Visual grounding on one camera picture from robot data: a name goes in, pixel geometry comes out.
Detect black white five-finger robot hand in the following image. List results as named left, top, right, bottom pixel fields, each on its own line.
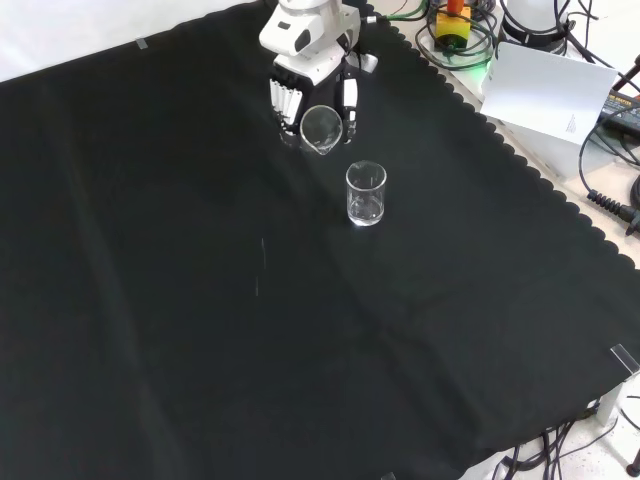
left=267, top=45, right=380, bottom=152

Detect clear graduated glass beaker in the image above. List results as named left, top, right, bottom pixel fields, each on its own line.
left=299, top=104, right=346, bottom=159

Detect small clear glass beaker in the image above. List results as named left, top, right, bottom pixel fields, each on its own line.
left=344, top=160, right=388, bottom=228

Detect yellow emergency stop button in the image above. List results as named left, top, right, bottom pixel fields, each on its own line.
left=432, top=0, right=474, bottom=52

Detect pale white board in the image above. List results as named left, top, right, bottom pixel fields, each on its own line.
left=479, top=40, right=620, bottom=150

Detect white box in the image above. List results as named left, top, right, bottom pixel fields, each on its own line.
left=492, top=113, right=587, bottom=182

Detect black table cloth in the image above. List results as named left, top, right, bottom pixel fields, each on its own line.
left=0, top=0, right=640, bottom=480

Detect black power adapter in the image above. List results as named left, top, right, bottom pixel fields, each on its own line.
left=598, top=88, right=640, bottom=130

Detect white cylinder with black strap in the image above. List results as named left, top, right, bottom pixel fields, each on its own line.
left=498, top=0, right=570, bottom=55

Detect black cable with ribbed plug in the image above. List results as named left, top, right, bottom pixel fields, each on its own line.
left=578, top=113, right=640, bottom=237

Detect black floor cables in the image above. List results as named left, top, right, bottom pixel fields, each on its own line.
left=491, top=417, right=604, bottom=480

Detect white bracket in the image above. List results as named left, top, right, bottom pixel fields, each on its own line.
left=593, top=369, right=640, bottom=427

